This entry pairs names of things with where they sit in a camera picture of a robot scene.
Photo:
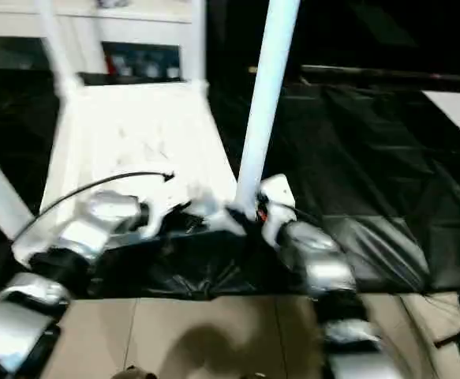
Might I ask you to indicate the white jar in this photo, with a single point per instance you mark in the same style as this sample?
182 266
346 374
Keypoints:
171 72

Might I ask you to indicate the small tan box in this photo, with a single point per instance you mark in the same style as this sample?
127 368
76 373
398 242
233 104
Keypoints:
253 70

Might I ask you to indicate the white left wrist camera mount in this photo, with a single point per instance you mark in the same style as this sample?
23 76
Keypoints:
166 201

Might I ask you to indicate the dark patterned bundle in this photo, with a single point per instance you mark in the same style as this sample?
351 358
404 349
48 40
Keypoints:
113 2

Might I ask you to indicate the white flat board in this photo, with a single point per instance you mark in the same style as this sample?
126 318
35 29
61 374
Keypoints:
456 112

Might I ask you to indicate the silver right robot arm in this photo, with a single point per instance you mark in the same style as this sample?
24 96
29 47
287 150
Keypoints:
320 256

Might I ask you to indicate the white glass door cabinet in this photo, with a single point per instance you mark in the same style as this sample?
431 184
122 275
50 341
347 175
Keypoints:
87 23

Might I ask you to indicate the white plastic table top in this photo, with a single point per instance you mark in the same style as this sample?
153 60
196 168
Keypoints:
135 126

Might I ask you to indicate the black stand foot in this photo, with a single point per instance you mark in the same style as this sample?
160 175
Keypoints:
454 339

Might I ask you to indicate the grey rounded object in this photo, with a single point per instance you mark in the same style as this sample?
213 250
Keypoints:
133 373

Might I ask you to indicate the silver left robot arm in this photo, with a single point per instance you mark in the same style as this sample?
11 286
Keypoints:
103 209

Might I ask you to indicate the black glossy mat cloth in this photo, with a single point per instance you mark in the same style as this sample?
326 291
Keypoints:
371 158

